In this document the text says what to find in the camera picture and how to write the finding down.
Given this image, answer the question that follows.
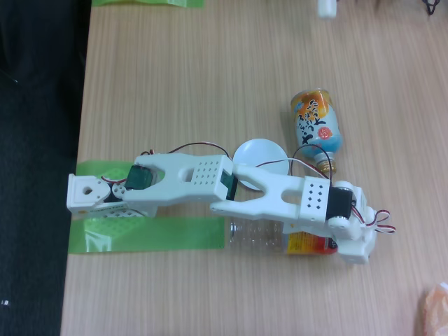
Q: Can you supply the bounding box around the orange plastic bag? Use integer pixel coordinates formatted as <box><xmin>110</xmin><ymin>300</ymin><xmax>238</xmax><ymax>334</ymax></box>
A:
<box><xmin>418</xmin><ymin>281</ymin><xmax>448</xmax><ymax>336</ymax></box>

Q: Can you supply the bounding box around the black cable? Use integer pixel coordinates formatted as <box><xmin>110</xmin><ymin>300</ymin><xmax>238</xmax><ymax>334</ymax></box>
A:
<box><xmin>421</xmin><ymin>0</ymin><xmax>442</xmax><ymax>15</ymax></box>

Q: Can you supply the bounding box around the green tape strip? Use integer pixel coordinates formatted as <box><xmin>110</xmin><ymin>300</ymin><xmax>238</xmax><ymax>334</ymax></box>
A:
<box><xmin>90</xmin><ymin>0</ymin><xmax>204</xmax><ymax>8</ymax></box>
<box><xmin>75</xmin><ymin>160</ymin><xmax>137</xmax><ymax>186</ymax></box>
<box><xmin>69</xmin><ymin>216</ymin><xmax>225</xmax><ymax>256</ymax></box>

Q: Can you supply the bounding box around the white round plate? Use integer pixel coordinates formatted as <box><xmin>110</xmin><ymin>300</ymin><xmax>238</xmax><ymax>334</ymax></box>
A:
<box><xmin>233</xmin><ymin>139</ymin><xmax>291</xmax><ymax>193</ymax></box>

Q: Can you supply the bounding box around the orange and blue bottle can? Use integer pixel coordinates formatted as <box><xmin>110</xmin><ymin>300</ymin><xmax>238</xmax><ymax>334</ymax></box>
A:
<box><xmin>290</xmin><ymin>87</ymin><xmax>343</xmax><ymax>176</ymax></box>

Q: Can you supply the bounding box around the clear plastic bottle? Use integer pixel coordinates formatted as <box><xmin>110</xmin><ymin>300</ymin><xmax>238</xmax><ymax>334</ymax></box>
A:
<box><xmin>229</xmin><ymin>218</ymin><xmax>339</xmax><ymax>256</ymax></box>

